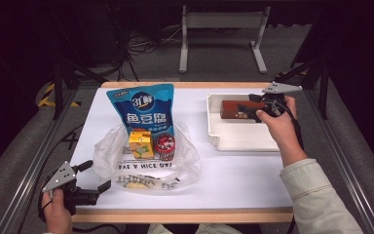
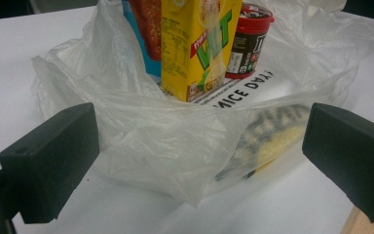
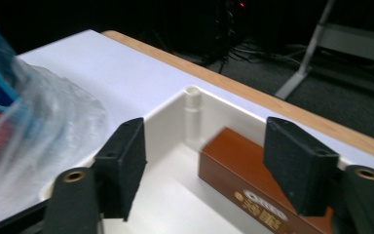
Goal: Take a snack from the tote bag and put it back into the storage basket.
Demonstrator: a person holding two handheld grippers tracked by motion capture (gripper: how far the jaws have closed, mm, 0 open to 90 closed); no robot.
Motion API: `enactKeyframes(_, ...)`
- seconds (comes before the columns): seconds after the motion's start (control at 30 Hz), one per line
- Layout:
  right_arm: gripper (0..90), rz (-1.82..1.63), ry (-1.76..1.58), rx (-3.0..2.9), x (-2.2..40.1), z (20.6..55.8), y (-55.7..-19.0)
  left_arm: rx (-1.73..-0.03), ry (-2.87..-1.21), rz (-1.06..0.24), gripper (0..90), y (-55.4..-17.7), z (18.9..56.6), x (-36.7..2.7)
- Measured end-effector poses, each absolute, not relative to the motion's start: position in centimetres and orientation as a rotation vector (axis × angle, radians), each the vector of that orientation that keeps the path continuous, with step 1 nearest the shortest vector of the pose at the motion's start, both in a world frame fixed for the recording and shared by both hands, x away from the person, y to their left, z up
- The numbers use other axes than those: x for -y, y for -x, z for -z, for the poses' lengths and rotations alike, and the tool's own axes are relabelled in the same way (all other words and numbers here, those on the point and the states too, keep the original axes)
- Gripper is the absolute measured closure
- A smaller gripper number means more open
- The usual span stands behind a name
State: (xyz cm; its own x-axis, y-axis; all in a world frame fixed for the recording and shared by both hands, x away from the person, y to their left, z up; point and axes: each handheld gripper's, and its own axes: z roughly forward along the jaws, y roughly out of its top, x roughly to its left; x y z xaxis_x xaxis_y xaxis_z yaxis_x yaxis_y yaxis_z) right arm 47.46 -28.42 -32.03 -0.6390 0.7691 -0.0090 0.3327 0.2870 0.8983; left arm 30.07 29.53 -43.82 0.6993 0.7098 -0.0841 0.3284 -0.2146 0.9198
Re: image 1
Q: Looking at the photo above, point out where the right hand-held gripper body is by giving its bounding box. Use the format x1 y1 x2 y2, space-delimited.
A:
261 81 304 117

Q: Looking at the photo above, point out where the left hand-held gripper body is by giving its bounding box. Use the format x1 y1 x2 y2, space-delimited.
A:
41 161 101 216

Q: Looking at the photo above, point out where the brown sausage packet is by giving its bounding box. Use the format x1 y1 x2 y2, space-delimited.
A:
220 99 267 121

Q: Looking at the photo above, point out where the white plastic tray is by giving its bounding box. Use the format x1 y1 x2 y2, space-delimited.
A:
206 93 298 153

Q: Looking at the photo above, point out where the clear plastic shopping bag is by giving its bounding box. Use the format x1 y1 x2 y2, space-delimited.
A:
93 121 203 195

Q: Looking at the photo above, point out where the yellow drink carton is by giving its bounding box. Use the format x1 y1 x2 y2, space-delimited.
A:
129 130 155 160

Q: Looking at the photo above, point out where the blue snack pouch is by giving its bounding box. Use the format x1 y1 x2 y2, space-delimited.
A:
106 83 175 137

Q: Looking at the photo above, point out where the person's right hand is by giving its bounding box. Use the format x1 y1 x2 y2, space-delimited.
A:
255 96 303 150

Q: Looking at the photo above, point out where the person's left hand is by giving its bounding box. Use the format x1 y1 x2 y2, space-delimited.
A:
42 188 74 234

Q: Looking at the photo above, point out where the black tripod stand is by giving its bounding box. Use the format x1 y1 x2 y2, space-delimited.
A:
272 58 330 121
52 58 110 121

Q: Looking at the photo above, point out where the white table mat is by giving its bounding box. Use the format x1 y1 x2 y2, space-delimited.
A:
69 87 295 210

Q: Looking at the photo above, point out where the red round can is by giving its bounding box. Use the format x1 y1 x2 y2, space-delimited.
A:
154 133 176 162

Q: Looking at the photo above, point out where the yellow black hazard tape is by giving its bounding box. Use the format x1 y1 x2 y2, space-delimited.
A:
37 82 81 108

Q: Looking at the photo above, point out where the grey metal stand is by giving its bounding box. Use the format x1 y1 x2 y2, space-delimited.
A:
178 5 272 74

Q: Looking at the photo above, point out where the person's pale clothing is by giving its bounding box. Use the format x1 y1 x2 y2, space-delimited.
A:
149 223 242 234

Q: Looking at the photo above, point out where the aluminium floor rail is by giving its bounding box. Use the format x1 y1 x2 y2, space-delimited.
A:
0 97 79 234
305 87 374 234

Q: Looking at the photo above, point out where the right hand-held gripper cable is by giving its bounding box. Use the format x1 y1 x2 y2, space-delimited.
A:
283 100 305 234

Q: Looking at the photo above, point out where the tangle of black floor cables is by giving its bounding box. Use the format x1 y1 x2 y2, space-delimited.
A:
110 6 183 82

